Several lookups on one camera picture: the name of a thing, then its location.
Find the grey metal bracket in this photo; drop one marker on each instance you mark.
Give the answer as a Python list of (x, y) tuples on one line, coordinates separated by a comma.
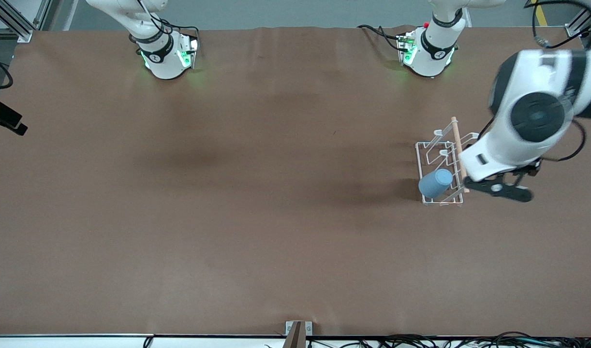
[(307, 328)]

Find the blue plastic cup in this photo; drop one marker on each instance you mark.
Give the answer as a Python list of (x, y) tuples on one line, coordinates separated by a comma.
[(435, 183)]

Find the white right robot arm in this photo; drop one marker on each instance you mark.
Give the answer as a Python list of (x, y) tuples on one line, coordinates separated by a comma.
[(162, 63)]

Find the aluminium frame post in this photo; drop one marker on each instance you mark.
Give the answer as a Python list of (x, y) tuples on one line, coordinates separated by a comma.
[(20, 30), (573, 31)]

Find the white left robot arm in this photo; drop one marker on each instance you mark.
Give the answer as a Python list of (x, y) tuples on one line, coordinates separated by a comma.
[(518, 145)]

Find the brown table cover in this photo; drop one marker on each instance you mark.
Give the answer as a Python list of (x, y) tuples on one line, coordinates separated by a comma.
[(295, 241)]

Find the brown camera mount bar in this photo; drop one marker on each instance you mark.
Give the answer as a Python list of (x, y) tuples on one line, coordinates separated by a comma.
[(295, 338)]

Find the white table edge rail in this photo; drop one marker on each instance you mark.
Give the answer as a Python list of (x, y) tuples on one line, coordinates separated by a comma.
[(58, 343)]

